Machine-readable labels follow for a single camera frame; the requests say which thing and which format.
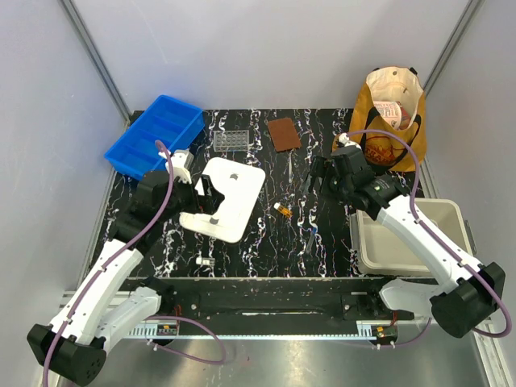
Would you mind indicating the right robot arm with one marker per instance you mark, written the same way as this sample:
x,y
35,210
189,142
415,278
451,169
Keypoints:
x,y
466,291

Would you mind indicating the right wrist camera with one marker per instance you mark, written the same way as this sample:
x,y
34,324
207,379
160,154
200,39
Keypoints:
x,y
343,140

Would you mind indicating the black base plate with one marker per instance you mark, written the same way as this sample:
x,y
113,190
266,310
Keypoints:
x,y
282,306

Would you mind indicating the brown scouring pad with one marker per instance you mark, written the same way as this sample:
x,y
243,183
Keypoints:
x,y
284,134

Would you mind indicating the white rectangular lid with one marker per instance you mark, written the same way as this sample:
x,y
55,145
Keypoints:
x,y
240,184

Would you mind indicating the beige plastic tub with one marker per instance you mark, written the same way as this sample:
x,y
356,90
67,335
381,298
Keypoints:
x,y
401,247

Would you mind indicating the blue divided plastic bin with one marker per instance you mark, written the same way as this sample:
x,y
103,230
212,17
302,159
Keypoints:
x,y
173,122

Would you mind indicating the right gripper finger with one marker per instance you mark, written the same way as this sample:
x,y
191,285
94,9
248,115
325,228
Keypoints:
x,y
310,181
321,171

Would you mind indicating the yellow tote bag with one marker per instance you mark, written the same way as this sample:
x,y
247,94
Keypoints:
x,y
386,148

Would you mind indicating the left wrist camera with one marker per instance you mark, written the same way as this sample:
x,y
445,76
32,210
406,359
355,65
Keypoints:
x,y
181,162

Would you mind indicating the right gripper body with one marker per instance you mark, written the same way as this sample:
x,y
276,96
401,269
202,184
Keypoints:
x,y
337,189

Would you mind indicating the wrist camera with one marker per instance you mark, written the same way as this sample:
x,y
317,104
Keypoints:
x,y
343,140
181,162

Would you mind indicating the small clear vial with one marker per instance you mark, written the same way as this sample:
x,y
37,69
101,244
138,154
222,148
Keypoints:
x,y
201,261

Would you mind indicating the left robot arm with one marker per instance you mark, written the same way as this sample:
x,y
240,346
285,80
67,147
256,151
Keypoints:
x,y
75,344

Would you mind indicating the clear test tube rack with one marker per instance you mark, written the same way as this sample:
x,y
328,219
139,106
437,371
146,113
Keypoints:
x,y
231,141

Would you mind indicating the package in tote bag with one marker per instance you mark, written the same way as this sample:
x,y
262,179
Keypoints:
x,y
394,114

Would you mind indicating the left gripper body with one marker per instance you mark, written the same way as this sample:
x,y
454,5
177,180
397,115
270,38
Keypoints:
x,y
202,203

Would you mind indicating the blue capped test tube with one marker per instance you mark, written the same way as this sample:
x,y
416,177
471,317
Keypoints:
x,y
311,242

